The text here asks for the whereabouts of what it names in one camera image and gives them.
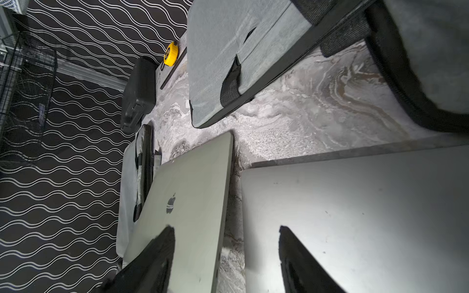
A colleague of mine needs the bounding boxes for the aluminium frame profile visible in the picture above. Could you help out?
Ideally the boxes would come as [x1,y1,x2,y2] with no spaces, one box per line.
[57,59,127,92]

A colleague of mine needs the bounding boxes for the grey zippered laptop bag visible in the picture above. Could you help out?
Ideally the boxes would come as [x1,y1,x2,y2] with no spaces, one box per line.
[365,1,469,134]

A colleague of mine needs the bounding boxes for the black wire basket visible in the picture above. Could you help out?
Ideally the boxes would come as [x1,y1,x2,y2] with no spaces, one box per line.
[1,32,57,168]

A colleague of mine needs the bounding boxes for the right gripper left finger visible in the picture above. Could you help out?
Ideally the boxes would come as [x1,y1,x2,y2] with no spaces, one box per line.
[96,226,175,293]

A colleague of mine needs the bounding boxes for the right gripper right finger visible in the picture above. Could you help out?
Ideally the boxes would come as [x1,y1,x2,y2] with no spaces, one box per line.
[278,226,344,293]

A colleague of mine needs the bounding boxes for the yellow tape measure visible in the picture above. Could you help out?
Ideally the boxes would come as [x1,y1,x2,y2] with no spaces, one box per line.
[163,42,179,67]

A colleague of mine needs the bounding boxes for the black plastic tool case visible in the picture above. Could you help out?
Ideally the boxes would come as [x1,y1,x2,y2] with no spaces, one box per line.
[120,57,156,134]

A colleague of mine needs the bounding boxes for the dark grey laptop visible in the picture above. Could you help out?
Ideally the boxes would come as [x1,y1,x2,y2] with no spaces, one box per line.
[241,134,469,293]

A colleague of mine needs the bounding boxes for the black hex key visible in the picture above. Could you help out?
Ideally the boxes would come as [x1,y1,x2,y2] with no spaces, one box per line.
[160,48,187,90]

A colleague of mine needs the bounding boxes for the white wire mesh basket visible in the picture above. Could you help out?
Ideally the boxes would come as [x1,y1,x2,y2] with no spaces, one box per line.
[0,0,30,15]

